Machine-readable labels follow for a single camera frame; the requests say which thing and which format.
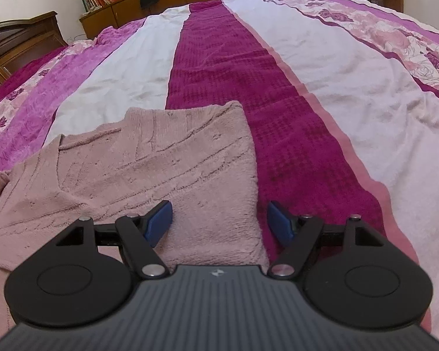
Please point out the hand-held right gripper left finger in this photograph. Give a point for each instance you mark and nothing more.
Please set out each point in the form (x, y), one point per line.
(159, 223)

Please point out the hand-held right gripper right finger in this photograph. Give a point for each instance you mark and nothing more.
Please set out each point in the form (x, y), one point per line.
(280, 223)

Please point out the pink knitted sweater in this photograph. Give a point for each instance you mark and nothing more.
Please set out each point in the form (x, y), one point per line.
(131, 161)

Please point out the magenta and white striped bedspread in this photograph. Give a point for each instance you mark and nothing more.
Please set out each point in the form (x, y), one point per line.
(296, 98)

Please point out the dark wooden headboard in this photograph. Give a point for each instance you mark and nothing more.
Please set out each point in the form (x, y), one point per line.
(18, 44)

